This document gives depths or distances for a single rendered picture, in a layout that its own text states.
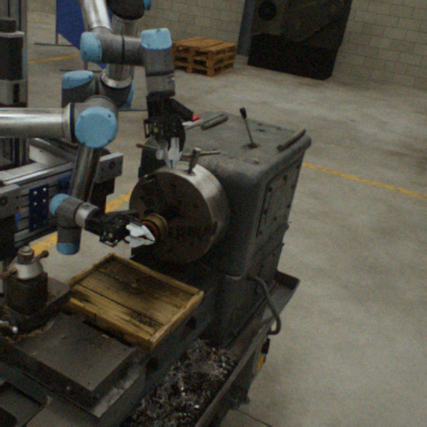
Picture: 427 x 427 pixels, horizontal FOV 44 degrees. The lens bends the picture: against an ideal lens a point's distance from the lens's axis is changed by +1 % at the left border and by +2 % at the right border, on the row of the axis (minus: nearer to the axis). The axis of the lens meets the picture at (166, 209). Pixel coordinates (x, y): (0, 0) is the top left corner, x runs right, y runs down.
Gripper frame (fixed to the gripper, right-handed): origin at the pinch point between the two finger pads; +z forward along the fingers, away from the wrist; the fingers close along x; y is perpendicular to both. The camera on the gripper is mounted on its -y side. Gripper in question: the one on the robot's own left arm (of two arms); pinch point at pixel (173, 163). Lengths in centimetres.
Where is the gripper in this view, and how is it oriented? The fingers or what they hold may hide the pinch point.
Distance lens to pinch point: 146.4
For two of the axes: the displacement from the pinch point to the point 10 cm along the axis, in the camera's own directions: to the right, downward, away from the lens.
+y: -5.1, 3.2, -8.0
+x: 8.5, 0.8, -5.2
